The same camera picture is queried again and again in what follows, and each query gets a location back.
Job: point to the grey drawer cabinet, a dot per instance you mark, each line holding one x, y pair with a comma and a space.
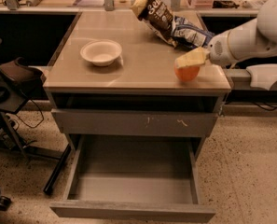
141, 79

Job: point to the blue white snack bag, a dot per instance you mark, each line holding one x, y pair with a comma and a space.
188, 34

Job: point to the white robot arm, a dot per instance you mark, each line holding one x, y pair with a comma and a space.
256, 38

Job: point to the open grey middle drawer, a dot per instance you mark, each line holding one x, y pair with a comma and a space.
133, 178

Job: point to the brown chip bag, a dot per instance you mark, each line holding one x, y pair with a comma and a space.
157, 16

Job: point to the closed grey top drawer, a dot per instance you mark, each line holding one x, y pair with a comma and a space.
134, 123

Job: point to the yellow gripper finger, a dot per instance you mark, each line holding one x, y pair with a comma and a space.
195, 57

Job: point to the orange fruit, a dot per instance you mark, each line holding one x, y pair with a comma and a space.
187, 73

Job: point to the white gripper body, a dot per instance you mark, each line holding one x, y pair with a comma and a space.
218, 52

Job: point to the dark brown bag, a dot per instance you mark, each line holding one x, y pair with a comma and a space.
24, 80

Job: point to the white paper bowl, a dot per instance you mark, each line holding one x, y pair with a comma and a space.
101, 52

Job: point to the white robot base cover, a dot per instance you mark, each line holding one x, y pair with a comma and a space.
263, 76

